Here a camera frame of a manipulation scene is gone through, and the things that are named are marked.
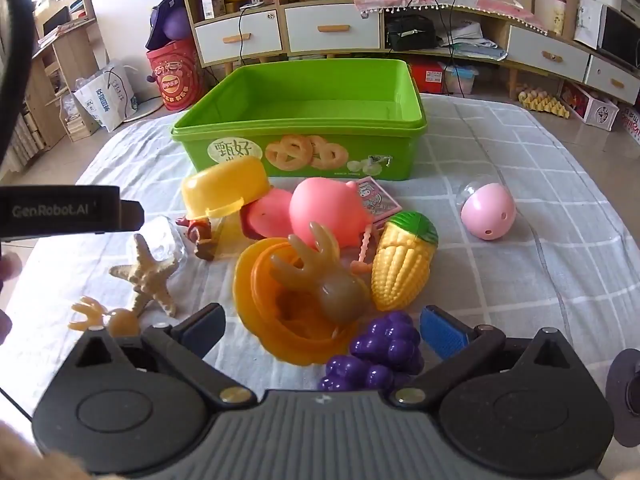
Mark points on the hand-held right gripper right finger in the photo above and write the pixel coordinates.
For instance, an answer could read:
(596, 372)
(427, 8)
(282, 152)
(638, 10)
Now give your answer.
(440, 330)

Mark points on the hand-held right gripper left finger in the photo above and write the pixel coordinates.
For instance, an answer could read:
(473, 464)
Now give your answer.
(207, 322)

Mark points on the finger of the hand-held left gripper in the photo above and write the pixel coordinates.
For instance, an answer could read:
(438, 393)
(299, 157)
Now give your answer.
(60, 210)

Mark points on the purple toy grape bunch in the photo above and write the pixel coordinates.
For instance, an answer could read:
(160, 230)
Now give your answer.
(385, 345)

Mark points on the orange pumpkin-shaped basket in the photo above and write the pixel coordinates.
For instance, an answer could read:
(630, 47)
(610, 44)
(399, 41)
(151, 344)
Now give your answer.
(280, 330)

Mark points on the yellow toy corn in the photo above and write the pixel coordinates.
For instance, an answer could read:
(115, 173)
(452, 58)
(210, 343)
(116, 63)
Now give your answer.
(400, 265)

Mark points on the beige starfish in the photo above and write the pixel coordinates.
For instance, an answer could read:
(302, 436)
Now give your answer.
(150, 270)

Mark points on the small brown figurine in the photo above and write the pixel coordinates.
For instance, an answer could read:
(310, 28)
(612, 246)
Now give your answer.
(202, 240)

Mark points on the small orange octopus toy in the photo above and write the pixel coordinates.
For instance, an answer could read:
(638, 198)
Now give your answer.
(120, 322)

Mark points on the clear plastic case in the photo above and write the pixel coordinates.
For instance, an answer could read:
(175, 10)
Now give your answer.
(165, 235)

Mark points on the large brown octopus toy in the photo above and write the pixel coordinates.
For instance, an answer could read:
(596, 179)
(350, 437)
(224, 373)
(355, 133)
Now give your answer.
(340, 295)

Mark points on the pink round plastic dish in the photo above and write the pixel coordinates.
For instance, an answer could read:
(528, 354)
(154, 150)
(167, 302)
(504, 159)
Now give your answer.
(265, 215)

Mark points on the pink egg capsule toy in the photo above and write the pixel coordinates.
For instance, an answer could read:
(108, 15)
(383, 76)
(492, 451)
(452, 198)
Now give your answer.
(487, 212)

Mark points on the yellow plastic bowl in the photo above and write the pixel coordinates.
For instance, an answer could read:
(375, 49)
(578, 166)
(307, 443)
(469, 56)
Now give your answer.
(225, 185)

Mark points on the pink card box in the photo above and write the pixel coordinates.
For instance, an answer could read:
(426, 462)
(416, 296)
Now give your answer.
(377, 200)

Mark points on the pink pig toy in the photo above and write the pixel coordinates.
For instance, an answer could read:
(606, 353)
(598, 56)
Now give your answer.
(325, 205)

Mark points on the green plastic box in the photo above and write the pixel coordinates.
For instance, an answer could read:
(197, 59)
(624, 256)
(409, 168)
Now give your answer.
(350, 160)

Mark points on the person's left hand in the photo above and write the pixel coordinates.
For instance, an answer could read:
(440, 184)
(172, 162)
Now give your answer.
(10, 266)

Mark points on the grey checked bed sheet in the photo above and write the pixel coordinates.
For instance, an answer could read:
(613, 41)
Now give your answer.
(500, 285)

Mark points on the stack of books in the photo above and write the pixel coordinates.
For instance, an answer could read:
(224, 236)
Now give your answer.
(80, 120)

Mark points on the white shopping bag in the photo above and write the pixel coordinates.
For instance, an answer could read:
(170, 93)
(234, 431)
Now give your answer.
(107, 97)

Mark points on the wooden desk shelf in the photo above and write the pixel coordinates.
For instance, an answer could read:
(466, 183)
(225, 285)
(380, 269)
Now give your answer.
(70, 55)

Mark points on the red printed bucket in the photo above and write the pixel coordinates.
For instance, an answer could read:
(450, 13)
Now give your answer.
(175, 75)

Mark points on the dark round disc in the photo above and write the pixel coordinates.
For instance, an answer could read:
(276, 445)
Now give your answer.
(625, 395)

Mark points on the beige fleece sleeve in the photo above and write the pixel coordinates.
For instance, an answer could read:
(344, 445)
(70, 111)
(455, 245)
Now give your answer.
(20, 455)

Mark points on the clear storage box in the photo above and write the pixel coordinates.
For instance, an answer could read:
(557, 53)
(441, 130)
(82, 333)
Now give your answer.
(460, 82)

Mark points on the yellow egg tray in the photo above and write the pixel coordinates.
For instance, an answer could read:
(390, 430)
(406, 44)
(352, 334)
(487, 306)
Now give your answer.
(542, 102)

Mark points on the small white carton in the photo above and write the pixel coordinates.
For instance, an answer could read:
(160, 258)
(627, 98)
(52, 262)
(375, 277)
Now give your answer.
(212, 5)

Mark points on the white red patterned box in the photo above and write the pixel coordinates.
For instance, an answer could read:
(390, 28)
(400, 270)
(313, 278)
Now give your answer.
(595, 110)

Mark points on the red printed carton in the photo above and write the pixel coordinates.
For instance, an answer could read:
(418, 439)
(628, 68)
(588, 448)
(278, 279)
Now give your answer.
(631, 125)

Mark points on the wooden cabinet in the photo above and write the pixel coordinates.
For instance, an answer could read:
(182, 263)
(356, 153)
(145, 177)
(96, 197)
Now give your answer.
(283, 35)

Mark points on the folded papers and cloths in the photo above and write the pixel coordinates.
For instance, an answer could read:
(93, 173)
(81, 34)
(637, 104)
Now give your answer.
(472, 42)

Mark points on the black bag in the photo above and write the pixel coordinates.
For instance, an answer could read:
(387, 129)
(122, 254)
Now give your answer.
(412, 32)

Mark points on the black microwave oven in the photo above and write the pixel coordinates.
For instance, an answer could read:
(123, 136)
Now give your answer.
(620, 35)

